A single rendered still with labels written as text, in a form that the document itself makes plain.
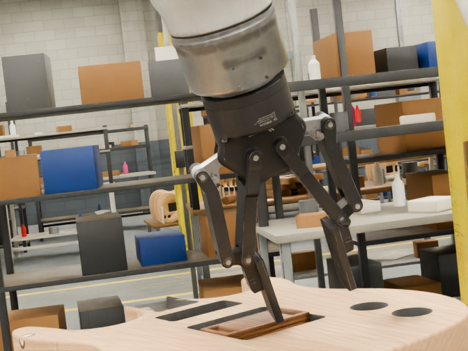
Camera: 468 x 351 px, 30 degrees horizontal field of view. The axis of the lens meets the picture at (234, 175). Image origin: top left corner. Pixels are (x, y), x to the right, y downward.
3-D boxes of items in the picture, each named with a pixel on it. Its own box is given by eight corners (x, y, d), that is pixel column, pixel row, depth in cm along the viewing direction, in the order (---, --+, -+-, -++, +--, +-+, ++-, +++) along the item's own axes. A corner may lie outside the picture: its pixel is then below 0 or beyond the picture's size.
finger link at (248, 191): (265, 151, 76) (249, 151, 75) (256, 269, 79) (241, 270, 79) (252, 138, 79) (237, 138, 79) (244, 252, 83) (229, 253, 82)
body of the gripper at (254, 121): (206, 108, 71) (239, 206, 75) (301, 71, 72) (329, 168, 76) (185, 88, 78) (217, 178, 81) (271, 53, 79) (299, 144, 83)
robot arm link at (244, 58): (288, 6, 69) (308, 74, 72) (254, -9, 77) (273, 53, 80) (182, 47, 68) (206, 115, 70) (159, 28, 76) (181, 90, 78)
